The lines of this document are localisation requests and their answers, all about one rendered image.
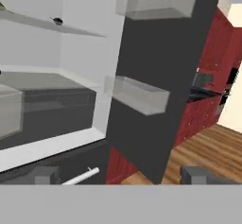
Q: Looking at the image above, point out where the red cupboard run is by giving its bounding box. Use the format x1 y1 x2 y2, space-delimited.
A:
174 7 242 148

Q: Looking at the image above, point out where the dark grey freezer drawer front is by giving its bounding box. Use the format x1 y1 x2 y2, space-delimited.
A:
0 139 110 185

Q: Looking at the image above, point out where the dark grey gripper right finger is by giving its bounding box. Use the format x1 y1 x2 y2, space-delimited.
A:
180 165 241 185

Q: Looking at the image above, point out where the dark grey fridge door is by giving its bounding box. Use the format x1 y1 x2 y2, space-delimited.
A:
105 0 226 185

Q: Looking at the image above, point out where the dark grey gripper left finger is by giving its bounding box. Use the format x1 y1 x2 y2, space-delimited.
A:
6 165 61 185

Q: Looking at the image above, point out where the glass fridge shelf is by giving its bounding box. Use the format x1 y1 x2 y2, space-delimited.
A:
0 9 107 39

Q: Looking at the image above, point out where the clear door bin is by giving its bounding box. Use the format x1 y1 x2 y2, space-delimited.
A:
104 75 171 116
115 0 199 21

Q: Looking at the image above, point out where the clear crisper drawer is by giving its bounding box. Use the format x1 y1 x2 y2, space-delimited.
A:
0 83 25 141
20 87 97 131

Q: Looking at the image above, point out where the small dark fish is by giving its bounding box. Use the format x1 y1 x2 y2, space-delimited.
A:
50 16 64 26

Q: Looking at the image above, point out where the black wall oven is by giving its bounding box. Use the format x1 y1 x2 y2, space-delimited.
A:
215 66 241 116

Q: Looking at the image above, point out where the white fridge body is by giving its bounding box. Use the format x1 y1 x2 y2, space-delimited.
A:
0 0 132 174

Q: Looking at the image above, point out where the red base cupboard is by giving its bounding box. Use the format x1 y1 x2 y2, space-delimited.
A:
105 146 140 185

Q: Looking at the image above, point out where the white bar drawer handle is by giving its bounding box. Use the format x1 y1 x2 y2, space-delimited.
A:
60 166 101 185

